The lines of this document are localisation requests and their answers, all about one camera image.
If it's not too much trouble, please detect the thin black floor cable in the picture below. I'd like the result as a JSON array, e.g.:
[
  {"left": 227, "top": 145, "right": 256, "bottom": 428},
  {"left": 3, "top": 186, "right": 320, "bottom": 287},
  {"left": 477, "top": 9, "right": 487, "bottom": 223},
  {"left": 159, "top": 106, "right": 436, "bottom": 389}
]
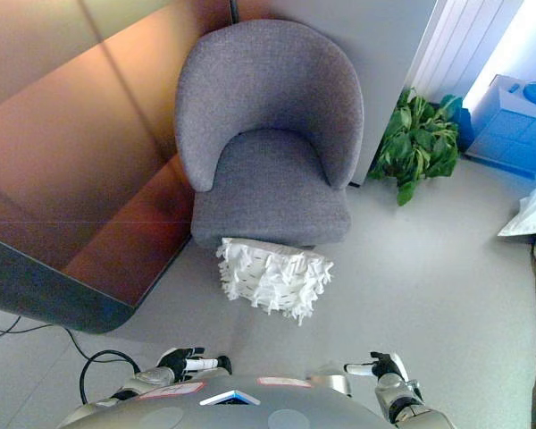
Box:
[{"left": 0, "top": 312, "right": 93, "bottom": 361}]

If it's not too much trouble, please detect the green leafy plant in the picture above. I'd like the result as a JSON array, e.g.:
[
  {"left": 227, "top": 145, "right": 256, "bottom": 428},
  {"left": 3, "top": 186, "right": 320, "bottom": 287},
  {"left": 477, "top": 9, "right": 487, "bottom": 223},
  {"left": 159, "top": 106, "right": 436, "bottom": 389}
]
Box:
[{"left": 366, "top": 87, "right": 464, "bottom": 207}]

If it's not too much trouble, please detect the white drawer nightstand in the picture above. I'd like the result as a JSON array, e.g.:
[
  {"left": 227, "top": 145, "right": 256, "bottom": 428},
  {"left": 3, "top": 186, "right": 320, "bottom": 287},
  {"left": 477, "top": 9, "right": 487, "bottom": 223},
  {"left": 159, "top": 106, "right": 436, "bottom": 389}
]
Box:
[{"left": 464, "top": 73, "right": 536, "bottom": 181}]

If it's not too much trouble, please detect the grey robot torso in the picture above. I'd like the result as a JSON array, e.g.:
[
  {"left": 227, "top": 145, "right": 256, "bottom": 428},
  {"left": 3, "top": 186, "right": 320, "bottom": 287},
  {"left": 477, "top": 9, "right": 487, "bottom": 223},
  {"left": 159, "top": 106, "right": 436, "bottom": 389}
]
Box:
[{"left": 55, "top": 374, "right": 398, "bottom": 429}]

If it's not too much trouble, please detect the white fringed pillow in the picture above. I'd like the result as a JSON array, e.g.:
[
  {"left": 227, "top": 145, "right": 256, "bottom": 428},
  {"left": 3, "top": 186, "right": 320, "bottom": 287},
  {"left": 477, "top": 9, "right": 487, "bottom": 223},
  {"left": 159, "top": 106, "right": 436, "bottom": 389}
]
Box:
[{"left": 214, "top": 236, "right": 335, "bottom": 328}]

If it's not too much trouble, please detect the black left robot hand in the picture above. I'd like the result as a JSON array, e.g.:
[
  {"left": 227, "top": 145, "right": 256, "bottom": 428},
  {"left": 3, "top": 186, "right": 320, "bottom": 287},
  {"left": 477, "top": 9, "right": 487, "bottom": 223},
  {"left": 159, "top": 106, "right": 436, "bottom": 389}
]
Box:
[{"left": 155, "top": 346, "right": 233, "bottom": 383}]

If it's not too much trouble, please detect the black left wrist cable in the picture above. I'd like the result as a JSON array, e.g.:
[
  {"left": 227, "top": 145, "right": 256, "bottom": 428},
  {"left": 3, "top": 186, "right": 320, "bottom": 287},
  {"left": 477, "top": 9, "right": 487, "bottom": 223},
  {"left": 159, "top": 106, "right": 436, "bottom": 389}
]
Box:
[{"left": 79, "top": 349, "right": 142, "bottom": 406}]

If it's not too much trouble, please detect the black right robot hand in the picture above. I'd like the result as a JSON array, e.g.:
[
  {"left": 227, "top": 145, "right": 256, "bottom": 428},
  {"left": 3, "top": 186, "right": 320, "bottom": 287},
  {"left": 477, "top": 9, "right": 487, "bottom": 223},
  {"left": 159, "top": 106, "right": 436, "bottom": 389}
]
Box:
[{"left": 343, "top": 351, "right": 408, "bottom": 381}]

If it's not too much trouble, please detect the grey fabric armchair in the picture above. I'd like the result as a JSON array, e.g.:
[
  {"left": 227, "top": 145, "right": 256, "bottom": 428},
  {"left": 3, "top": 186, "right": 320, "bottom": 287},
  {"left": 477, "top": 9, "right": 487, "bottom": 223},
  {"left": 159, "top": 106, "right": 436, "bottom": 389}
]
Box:
[{"left": 173, "top": 18, "right": 366, "bottom": 251}]

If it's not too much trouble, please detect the white ribbed wall panel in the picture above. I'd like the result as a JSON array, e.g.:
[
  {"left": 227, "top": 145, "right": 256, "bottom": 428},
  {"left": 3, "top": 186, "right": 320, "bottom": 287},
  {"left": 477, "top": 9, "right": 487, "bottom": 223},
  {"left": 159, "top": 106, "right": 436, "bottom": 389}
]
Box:
[{"left": 406, "top": 0, "right": 526, "bottom": 104}]

